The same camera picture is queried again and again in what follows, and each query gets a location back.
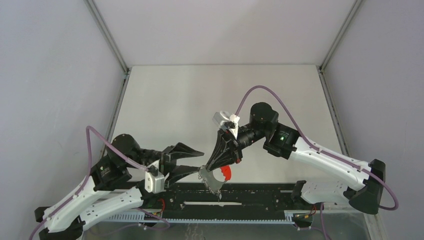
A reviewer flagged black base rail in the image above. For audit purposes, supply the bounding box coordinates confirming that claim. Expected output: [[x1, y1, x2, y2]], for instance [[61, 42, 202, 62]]
[[140, 182, 320, 222]]

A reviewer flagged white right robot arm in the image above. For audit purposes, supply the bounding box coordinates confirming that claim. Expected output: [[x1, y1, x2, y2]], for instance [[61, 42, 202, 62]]
[[199, 102, 386, 215]]

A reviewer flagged white slotted cable duct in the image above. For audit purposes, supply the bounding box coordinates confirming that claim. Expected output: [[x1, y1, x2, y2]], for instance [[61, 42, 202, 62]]
[[114, 211, 314, 225]]

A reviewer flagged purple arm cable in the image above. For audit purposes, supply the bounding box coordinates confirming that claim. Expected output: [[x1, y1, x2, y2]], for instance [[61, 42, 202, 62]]
[[28, 125, 157, 240], [235, 85, 400, 212]]

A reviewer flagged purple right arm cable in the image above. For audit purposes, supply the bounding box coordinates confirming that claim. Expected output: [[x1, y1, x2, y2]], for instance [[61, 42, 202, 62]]
[[235, 85, 400, 212]]

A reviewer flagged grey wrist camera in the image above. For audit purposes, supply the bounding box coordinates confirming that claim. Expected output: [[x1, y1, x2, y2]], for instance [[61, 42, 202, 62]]
[[212, 111, 240, 139], [144, 166, 165, 194]]

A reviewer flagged left aluminium frame post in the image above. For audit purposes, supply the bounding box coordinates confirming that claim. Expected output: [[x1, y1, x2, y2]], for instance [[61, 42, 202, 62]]
[[83, 0, 130, 74]]

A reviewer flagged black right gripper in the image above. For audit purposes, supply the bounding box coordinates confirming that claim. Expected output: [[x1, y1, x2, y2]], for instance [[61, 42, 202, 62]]
[[206, 123, 268, 171]]

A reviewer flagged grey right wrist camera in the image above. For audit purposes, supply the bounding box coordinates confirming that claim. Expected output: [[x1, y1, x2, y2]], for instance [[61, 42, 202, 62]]
[[212, 111, 240, 139]]

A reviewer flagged grey aluminium frame rail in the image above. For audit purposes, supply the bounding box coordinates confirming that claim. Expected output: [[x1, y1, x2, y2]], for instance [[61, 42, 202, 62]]
[[316, 0, 366, 156]]

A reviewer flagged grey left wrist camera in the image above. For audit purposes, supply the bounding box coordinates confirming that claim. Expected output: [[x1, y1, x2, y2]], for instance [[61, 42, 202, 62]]
[[144, 166, 165, 194]]

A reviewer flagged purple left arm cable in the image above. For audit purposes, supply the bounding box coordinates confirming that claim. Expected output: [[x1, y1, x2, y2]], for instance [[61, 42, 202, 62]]
[[28, 125, 157, 240]]

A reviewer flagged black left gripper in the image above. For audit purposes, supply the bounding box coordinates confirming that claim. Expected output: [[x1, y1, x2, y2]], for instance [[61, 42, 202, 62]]
[[125, 142, 206, 186]]

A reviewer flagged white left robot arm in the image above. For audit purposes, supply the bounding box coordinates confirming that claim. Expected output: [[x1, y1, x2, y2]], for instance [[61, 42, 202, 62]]
[[34, 134, 204, 240]]

